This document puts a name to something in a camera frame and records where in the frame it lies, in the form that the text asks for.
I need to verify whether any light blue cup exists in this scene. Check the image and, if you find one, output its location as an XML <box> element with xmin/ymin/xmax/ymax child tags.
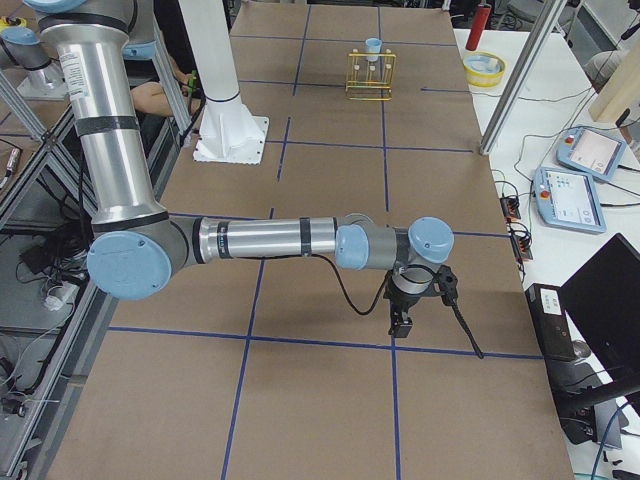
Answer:
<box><xmin>365</xmin><ymin>37</ymin><xmax>382</xmax><ymax>63</ymax></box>

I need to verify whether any orange black connector lower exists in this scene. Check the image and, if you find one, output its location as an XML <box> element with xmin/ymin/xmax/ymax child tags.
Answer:
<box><xmin>510</xmin><ymin>231</ymin><xmax>533</xmax><ymax>263</ymax></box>

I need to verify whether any orange black connector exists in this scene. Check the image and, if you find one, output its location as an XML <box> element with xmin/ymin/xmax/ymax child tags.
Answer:
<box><xmin>500</xmin><ymin>196</ymin><xmax>521</xmax><ymax>222</ymax></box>
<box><xmin>510</xmin><ymin>231</ymin><xmax>533</xmax><ymax>263</ymax></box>

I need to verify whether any black computer box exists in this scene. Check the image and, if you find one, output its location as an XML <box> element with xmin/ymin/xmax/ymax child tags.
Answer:
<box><xmin>526</xmin><ymin>283</ymin><xmax>575</xmax><ymax>362</ymax></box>

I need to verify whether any orange black connector upper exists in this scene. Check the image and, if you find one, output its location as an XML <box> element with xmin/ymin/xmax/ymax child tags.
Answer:
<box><xmin>500</xmin><ymin>196</ymin><xmax>521</xmax><ymax>222</ymax></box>

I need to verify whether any black monitor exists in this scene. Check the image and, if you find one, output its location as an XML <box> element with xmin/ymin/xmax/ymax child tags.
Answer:
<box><xmin>560</xmin><ymin>233</ymin><xmax>639</xmax><ymax>372</ymax></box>

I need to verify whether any lower teach pendant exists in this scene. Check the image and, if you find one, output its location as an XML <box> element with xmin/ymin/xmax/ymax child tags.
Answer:
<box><xmin>533</xmin><ymin>167</ymin><xmax>607</xmax><ymax>234</ymax></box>

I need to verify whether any teach pendant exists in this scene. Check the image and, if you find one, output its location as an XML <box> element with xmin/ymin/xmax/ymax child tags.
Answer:
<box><xmin>556</xmin><ymin>126</ymin><xmax>627</xmax><ymax>182</ymax></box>
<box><xmin>533</xmin><ymin>167</ymin><xmax>607</xmax><ymax>234</ymax></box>

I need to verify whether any upper teach pendant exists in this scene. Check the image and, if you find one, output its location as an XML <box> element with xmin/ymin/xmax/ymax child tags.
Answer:
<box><xmin>556</xmin><ymin>126</ymin><xmax>627</xmax><ymax>182</ymax></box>

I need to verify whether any yellow bowl with blue lid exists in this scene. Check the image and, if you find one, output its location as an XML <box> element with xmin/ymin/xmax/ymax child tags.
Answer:
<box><xmin>462</xmin><ymin>51</ymin><xmax>506</xmax><ymax>88</ymax></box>

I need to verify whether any red cylinder bottle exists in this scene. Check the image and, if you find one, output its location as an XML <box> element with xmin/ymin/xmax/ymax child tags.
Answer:
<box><xmin>465</xmin><ymin>2</ymin><xmax>492</xmax><ymax>52</ymax></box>

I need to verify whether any seated person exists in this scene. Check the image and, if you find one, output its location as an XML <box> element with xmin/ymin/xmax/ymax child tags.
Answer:
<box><xmin>131</xmin><ymin>0</ymin><xmax>200</xmax><ymax>117</ymax></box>

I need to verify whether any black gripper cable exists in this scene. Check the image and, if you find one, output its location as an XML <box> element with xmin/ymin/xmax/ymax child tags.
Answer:
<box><xmin>259</xmin><ymin>252</ymin><xmax>485</xmax><ymax>360</ymax></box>

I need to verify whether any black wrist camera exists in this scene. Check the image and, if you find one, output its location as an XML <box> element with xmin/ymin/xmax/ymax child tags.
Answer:
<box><xmin>436</xmin><ymin>265</ymin><xmax>458</xmax><ymax>307</ymax></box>

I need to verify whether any gold wire cup holder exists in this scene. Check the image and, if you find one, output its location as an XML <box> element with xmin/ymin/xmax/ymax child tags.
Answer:
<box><xmin>345</xmin><ymin>49</ymin><xmax>397</xmax><ymax>102</ymax></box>

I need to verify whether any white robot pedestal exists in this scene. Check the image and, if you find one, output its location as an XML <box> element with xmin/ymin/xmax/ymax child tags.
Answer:
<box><xmin>179</xmin><ymin>0</ymin><xmax>269</xmax><ymax>165</ymax></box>

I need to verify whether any aluminium frame post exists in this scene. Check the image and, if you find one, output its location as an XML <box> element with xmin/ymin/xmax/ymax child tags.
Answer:
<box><xmin>479</xmin><ymin>0</ymin><xmax>566</xmax><ymax>155</ymax></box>

